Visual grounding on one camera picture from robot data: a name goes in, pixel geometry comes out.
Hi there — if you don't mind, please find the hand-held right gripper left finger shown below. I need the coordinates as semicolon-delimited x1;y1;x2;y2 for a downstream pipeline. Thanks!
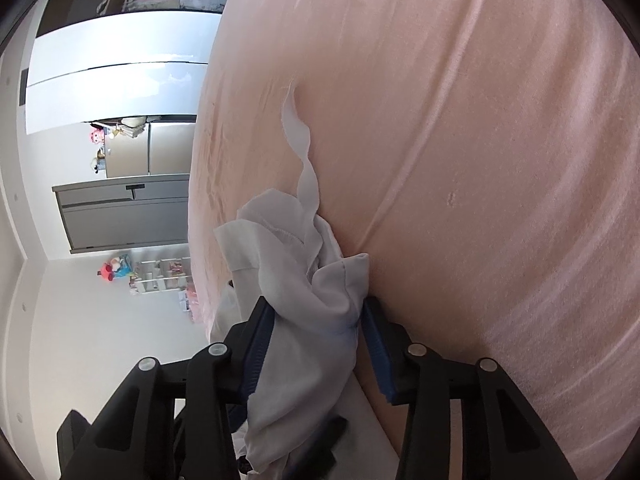
60;296;277;480

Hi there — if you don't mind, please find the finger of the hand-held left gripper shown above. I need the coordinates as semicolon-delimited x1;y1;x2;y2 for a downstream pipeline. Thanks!
300;412;349;476

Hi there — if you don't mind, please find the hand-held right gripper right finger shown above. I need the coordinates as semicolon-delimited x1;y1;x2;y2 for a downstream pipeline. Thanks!
361;296;583;480

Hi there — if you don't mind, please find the white shirt with navy trim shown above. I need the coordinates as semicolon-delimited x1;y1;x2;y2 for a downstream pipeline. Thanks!
209;81;373;476

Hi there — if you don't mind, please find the white shelf rack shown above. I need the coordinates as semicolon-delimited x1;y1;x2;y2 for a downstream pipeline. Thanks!
131;256;198;311

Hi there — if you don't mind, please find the red and blue plush toy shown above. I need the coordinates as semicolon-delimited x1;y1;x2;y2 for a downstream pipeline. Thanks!
97;256;133;283

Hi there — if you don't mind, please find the grey door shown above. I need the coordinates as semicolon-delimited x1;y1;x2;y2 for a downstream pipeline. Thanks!
52;174;192;255

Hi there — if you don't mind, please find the pink bed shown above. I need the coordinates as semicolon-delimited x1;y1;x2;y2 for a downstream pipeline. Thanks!
187;0;640;480

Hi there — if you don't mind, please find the steel refrigerator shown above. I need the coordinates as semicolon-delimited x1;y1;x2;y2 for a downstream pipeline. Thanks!
102;120;197;178

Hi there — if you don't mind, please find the white wardrobe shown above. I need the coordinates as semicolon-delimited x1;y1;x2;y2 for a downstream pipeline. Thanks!
25;12;223;136

